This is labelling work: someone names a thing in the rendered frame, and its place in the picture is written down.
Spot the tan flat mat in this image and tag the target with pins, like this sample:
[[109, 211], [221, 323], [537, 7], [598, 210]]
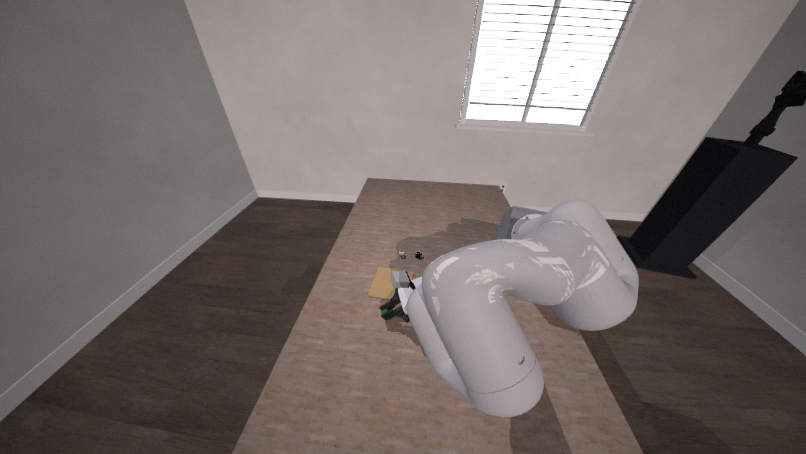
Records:
[[382, 286]]

